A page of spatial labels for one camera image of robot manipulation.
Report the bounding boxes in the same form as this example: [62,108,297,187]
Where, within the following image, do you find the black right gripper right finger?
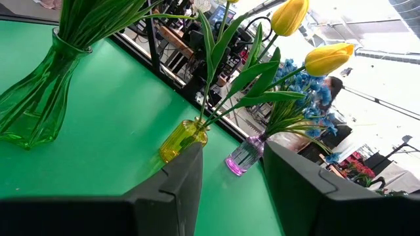
[262,141,420,236]

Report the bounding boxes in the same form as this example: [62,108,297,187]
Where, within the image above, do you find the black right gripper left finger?
[0,143,204,236]

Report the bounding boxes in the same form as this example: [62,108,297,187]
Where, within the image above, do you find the blue artificial flower bunch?
[262,58,316,142]
[264,75,334,138]
[265,108,342,165]

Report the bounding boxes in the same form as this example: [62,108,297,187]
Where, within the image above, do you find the green stem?
[205,42,355,128]

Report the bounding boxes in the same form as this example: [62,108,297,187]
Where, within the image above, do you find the yellow artificial tulip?
[196,0,250,124]
[203,0,310,127]

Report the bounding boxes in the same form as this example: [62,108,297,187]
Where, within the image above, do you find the red artificial flowers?
[341,160,375,180]

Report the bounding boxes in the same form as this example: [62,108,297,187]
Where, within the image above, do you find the yellow ribbed glass vase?
[159,117,210,164]

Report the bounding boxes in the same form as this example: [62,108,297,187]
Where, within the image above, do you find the purple ribbed glass vase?
[224,134,266,177]

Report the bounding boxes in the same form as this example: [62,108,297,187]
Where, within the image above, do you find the tall green glass vase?
[0,28,93,150]

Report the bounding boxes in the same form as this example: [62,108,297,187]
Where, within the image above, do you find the green table mat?
[0,19,283,236]

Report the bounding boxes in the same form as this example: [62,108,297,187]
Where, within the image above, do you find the person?
[323,75,345,115]

